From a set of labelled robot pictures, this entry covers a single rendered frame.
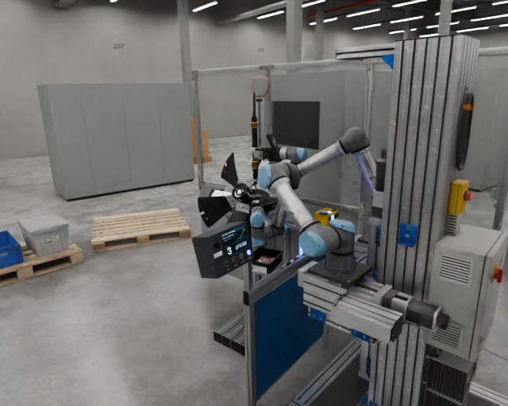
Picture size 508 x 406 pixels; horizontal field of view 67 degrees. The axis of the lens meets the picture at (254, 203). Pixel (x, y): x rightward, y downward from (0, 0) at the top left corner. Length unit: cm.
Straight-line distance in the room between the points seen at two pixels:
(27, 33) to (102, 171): 738
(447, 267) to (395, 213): 30
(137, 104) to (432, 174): 665
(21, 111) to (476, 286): 1343
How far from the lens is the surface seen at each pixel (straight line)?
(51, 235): 478
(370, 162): 227
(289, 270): 228
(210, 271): 169
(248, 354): 222
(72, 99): 750
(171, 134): 808
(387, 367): 217
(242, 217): 247
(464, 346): 189
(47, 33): 1433
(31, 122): 1411
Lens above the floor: 184
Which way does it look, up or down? 16 degrees down
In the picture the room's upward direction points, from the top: 1 degrees counter-clockwise
